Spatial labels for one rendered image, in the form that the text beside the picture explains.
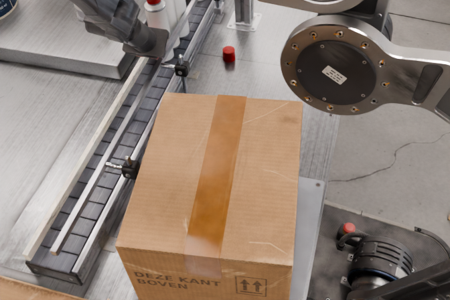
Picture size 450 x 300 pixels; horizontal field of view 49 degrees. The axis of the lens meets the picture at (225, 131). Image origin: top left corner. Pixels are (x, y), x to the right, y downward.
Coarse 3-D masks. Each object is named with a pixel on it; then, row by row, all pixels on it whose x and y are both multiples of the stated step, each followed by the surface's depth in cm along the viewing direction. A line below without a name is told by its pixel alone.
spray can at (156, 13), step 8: (152, 0) 115; (160, 0) 116; (152, 8) 116; (160, 8) 116; (152, 16) 117; (160, 16) 118; (152, 24) 119; (160, 24) 119; (168, 24) 122; (168, 40) 124; (168, 56) 127
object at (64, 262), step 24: (192, 24) 138; (144, 72) 126; (168, 72) 126; (120, 120) 115; (144, 120) 115; (120, 144) 111; (72, 192) 102; (96, 192) 102; (96, 216) 98; (48, 240) 95; (72, 240) 95; (48, 264) 92; (72, 264) 92
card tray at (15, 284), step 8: (0, 280) 95; (8, 280) 95; (16, 280) 95; (0, 288) 94; (8, 288) 94; (16, 288) 94; (24, 288) 94; (32, 288) 94; (40, 288) 94; (0, 296) 93; (8, 296) 93; (16, 296) 93; (24, 296) 93; (32, 296) 93; (40, 296) 93; (48, 296) 93; (56, 296) 93; (64, 296) 92; (72, 296) 92
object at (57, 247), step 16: (192, 0) 132; (176, 32) 123; (160, 64) 115; (144, 96) 110; (128, 112) 105; (112, 144) 100; (96, 176) 95; (80, 208) 90; (64, 224) 88; (64, 240) 87
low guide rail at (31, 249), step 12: (144, 60) 125; (132, 72) 121; (132, 84) 120; (120, 96) 116; (108, 120) 111; (96, 132) 108; (96, 144) 108; (84, 156) 104; (84, 168) 104; (72, 180) 100; (60, 192) 98; (60, 204) 98; (48, 216) 95; (48, 228) 95; (36, 240) 92; (24, 252) 90
